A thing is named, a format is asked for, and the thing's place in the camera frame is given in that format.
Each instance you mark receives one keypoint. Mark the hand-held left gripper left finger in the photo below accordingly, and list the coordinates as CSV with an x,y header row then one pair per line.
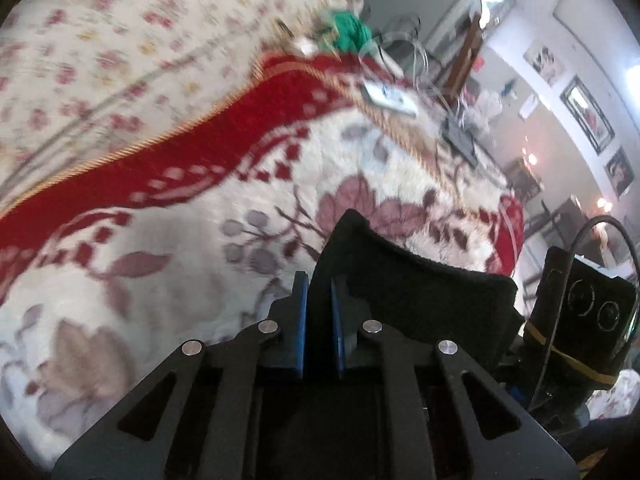
x,y
300,330

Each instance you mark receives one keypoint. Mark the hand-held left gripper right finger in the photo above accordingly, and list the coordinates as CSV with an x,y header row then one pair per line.
x,y
340,335

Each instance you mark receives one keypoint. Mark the black pants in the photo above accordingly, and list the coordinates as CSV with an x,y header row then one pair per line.
x,y
400,285

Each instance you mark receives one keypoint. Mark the yellow rubber band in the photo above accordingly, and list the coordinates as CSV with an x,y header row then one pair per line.
x,y
565,355

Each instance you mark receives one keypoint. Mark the red floral plush blanket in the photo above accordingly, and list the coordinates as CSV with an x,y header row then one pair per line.
x,y
175,270

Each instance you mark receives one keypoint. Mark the small black framed picture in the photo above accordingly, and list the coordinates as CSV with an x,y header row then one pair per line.
x,y
620,172

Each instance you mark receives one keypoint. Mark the large black framed picture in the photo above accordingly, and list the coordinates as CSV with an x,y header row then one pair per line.
x,y
587,115

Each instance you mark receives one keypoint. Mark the black flat device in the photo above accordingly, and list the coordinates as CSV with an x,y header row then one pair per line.
x,y
460,140

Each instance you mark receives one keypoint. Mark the white flat device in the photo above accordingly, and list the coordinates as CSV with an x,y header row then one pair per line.
x,y
390,97

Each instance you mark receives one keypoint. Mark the white charger plug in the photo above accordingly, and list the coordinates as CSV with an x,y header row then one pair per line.
x,y
305,47

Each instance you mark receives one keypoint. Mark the brown wooden furniture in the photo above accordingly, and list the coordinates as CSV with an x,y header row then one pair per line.
x,y
467,45

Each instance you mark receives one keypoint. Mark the green cloth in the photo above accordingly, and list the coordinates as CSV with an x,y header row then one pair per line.
x,y
350,30

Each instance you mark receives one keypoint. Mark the white floral bedsheet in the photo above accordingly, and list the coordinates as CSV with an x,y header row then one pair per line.
x,y
125,35

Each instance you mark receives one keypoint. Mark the unframed wall poster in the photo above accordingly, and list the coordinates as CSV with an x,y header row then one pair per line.
x,y
544,62

